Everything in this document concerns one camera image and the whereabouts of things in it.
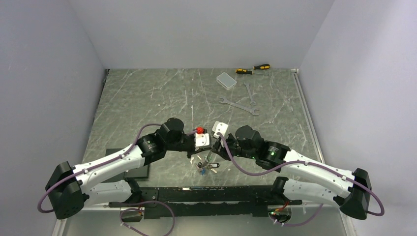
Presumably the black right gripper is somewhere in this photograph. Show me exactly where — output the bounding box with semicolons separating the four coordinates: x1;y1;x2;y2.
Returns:
211;133;257;161

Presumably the black tagged key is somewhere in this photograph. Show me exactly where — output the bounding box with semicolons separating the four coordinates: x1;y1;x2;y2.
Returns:
207;163;220;173

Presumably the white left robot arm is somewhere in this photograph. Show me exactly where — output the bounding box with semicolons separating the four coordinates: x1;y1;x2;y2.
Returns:
37;118;212;220

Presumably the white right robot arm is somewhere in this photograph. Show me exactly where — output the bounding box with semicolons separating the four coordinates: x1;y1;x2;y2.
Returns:
212;122;372;220

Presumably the black flat box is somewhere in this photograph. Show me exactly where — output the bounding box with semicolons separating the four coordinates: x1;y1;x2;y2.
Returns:
107;164;150;182

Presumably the large silver wrench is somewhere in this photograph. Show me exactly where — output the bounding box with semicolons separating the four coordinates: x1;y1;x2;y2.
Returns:
219;97;259;116

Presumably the small silver wrench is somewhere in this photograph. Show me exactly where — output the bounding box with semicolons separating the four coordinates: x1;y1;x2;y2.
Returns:
243;82;256;106

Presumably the clear plastic box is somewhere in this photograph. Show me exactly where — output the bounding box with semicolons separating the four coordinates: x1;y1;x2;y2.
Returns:
216;72;237;90

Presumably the yellow black screwdriver lower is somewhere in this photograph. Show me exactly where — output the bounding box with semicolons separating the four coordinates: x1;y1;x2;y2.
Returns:
235;68;268;76

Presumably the yellow black screwdriver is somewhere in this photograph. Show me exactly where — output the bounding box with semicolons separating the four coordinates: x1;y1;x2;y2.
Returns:
249;64;270;70
235;68;268;76

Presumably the yellow black screwdriver upper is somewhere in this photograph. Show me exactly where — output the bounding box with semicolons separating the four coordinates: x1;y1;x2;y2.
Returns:
249;64;270;70

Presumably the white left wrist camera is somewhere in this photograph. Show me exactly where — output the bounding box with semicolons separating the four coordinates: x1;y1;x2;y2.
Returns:
194;127;211;149

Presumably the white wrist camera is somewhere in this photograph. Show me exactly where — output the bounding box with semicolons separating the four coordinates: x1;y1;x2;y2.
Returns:
212;121;229;140
194;127;211;149

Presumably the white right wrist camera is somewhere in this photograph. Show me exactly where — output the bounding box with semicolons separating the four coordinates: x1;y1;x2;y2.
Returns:
212;121;229;140

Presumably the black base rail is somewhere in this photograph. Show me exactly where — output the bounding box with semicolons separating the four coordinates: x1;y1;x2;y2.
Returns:
109;185;302;219

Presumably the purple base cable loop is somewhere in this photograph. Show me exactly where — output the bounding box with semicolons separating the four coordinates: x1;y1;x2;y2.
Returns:
119;201;175;236

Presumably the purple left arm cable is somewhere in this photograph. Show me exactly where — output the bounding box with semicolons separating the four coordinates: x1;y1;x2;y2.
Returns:
37;123;200;214

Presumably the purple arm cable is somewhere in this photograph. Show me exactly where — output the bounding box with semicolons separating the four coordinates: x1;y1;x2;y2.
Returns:
217;132;385;228
37;123;200;214

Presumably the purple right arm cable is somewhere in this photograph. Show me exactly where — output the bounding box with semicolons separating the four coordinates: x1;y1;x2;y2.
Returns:
217;132;385;228

